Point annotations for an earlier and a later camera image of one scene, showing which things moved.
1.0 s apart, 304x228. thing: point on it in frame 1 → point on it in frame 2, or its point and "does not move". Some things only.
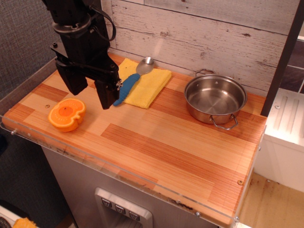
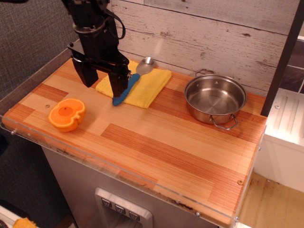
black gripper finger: (74, 78) → (89, 75)
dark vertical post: (283, 60) does not move
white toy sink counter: (280, 156) does not move
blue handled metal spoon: (144, 66) does not move
